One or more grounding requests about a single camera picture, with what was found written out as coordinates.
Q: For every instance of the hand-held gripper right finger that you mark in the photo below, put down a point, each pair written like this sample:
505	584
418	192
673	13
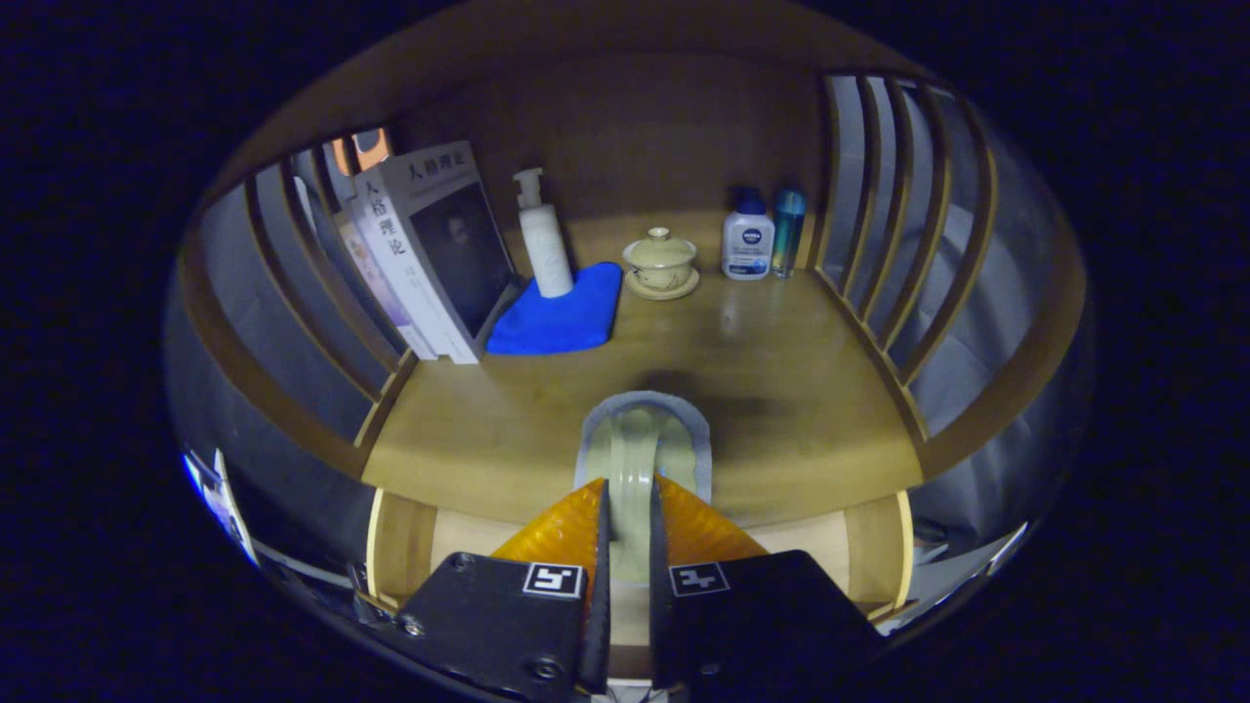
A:
660	625

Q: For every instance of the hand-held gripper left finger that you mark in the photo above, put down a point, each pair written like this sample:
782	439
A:
598	605

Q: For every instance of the wooden drawer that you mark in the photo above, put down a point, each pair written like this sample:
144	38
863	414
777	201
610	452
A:
400	547

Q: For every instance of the wooden countertop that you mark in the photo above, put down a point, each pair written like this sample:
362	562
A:
781	391

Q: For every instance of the wooden cabinet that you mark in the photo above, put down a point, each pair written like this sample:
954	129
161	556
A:
635	127

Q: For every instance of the blue folded cloth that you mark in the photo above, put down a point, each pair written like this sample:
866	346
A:
557	327

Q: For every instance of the beige lidded teacup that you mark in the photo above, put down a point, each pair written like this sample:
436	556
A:
661	264

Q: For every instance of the white pump bottle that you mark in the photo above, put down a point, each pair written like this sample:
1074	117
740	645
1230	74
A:
547	254

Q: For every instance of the white book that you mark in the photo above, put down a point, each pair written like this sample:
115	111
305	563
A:
459	254

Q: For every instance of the white lotion bottle blue cap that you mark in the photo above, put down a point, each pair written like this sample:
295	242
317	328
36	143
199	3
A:
747	244

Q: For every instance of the thin purple book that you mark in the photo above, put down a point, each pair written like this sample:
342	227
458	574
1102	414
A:
376	278

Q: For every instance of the teal bottle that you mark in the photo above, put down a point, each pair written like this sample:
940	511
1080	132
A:
787	234

